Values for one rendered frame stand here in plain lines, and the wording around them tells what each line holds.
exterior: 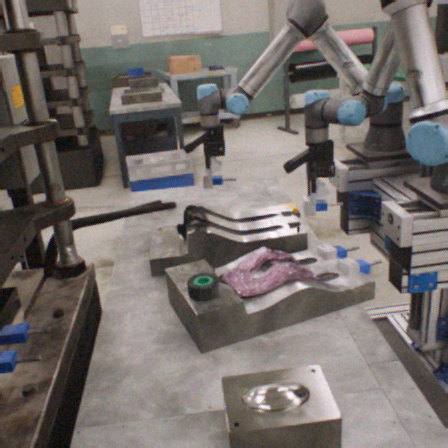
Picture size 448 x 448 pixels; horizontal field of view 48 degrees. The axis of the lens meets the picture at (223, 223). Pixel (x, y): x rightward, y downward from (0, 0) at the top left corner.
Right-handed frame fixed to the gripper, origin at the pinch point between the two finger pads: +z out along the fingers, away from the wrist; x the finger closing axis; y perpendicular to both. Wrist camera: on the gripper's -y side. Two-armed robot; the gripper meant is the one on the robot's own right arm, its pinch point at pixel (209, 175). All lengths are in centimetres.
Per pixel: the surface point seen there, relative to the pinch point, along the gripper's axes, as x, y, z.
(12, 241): -78, -45, -9
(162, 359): -97, -6, 15
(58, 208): -53, -42, -8
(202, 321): -95, 4, 6
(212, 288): -89, 7, 1
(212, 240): -53, 4, 5
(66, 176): 295, -175, 80
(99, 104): 559, -208, 46
